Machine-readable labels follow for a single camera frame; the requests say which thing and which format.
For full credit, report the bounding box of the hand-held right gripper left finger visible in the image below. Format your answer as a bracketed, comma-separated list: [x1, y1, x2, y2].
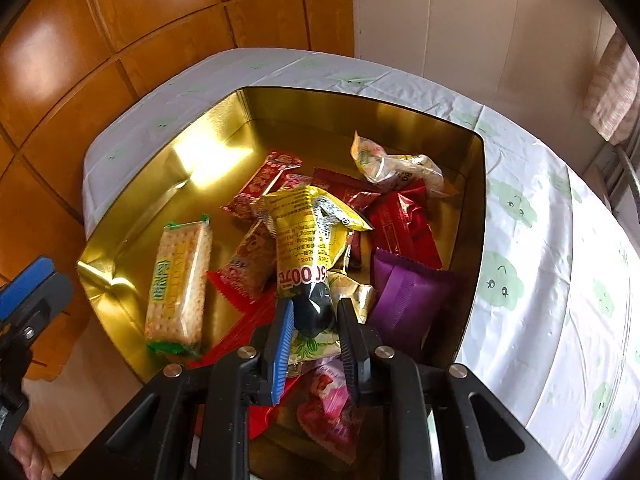
[75, 298, 296, 480]

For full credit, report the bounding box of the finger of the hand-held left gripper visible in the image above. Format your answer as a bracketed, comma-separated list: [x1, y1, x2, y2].
[10, 274, 75, 333]
[0, 257, 55, 333]

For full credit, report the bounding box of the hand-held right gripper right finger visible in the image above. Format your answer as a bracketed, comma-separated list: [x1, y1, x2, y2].
[336, 298, 566, 480]

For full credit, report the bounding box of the red snack wrapper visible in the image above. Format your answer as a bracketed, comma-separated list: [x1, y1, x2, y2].
[200, 280, 281, 361]

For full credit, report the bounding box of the gold green-leaf snack packet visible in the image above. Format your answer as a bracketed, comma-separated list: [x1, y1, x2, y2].
[287, 270, 378, 376]

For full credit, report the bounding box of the pink snack packet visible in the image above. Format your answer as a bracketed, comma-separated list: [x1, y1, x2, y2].
[295, 360, 368, 463]

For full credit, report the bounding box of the purple snack packet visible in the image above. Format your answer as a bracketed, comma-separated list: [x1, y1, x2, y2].
[370, 249, 463, 361]

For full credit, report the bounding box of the yellow black-print snack packet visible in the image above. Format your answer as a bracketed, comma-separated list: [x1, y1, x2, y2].
[257, 185, 373, 338]

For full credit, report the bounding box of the green-edged cracker packet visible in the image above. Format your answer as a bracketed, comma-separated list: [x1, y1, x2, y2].
[144, 214, 213, 358]

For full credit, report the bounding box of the dark red snack packet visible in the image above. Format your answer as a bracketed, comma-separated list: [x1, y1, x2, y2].
[369, 180, 445, 272]

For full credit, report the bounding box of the gold-lined tin box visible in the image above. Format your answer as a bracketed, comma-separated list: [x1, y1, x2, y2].
[76, 86, 487, 480]

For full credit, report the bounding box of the clear pastry packet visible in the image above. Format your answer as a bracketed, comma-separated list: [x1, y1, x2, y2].
[350, 130, 446, 197]

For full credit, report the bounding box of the person's left hand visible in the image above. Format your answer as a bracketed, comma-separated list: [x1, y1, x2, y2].
[10, 427, 55, 480]

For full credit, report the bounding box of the white green-print tablecloth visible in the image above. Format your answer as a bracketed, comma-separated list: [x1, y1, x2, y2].
[82, 47, 640, 480]

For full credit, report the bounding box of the pale checked curtain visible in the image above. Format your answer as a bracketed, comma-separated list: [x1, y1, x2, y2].
[585, 27, 640, 143]

